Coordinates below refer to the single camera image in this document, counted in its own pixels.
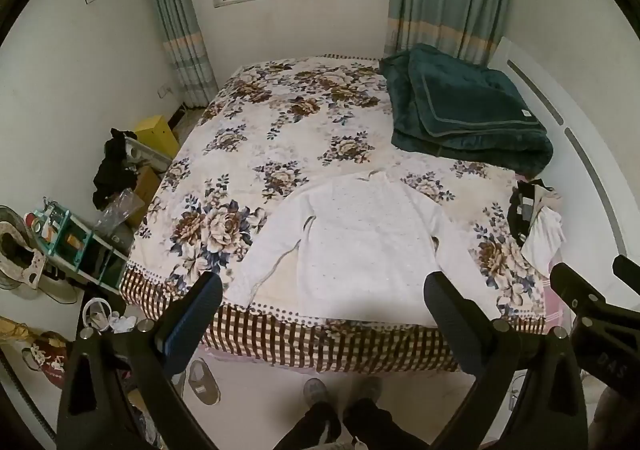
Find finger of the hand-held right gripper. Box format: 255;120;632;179
550;262;609;327
613;255;640;291

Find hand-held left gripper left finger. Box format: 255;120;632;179
56;271;223;450

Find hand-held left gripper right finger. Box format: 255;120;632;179
423;271;590;450

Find white knit sweater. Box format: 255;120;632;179
232;170;503;331

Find pink bed sheet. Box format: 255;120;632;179
544;250;572;337

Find grey slipper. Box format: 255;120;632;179
186;357;222;406

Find white crumpled cloth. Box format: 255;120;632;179
522;207;567;275

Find black checked cloth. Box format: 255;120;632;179
507;180;556;247

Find person's right grey shoe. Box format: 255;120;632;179
357;376;384;404

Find person's grey shoe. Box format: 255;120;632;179
357;376;384;404
303;377;331;407

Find white bed headboard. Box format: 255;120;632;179
492;37;640;281

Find person's left grey shoe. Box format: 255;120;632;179
303;377;331;407

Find clear plastic bag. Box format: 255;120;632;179
92;188;146;243

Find green shelf rack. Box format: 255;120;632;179
25;199;132;291

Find red patterned bag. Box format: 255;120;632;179
22;330;69;389

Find brown cardboard box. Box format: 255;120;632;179
130;165;162;227

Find person's left leg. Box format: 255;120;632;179
272;400;342;450

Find clear plastic storage box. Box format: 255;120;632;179
125;137;174;177

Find yellow box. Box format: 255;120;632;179
134;115;180;159

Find floral bed blanket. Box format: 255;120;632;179
119;54;566;376

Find dark green quilt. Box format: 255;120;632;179
378;43;554;178

